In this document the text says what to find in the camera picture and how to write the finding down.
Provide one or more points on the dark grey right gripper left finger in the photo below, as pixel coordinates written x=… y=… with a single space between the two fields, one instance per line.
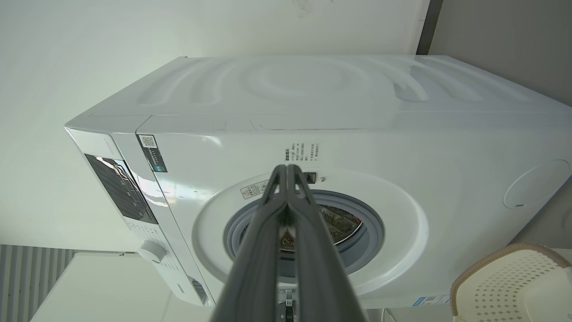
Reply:
x=257 y=268

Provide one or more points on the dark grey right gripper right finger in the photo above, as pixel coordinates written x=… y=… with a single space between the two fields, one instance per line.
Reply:
x=319 y=277

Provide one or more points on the silver metal door hinge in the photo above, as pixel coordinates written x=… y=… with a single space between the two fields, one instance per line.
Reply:
x=288 y=304

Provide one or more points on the white plastic control dial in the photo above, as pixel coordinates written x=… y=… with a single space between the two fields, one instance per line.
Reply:
x=153 y=251

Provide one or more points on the black glossy display panel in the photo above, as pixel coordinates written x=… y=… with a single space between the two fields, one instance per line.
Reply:
x=120 y=188

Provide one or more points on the cream perforated laundry basket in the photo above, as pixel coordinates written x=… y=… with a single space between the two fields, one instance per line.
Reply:
x=514 y=286

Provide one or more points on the grey rubber door gasket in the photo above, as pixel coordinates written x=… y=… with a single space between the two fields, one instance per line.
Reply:
x=371 y=241

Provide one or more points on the grey warning sticker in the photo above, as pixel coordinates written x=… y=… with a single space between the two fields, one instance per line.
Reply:
x=254 y=189

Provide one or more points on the black door latch socket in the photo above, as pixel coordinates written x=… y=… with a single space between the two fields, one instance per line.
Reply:
x=311 y=177

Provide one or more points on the blue energy label sticker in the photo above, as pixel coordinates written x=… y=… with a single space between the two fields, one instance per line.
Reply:
x=429 y=300

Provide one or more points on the printed text sticker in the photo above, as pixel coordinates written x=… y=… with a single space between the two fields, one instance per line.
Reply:
x=301 y=152

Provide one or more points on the white front-load washing machine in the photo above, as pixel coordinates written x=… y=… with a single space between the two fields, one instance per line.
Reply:
x=380 y=134

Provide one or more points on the white cabinet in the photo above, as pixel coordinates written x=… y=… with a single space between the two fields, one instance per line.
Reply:
x=103 y=290

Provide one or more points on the round drain filter cover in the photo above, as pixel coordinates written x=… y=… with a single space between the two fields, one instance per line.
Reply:
x=536 y=183

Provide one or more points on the grey ribbed wall panel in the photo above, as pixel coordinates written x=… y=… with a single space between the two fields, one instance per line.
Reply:
x=31 y=281

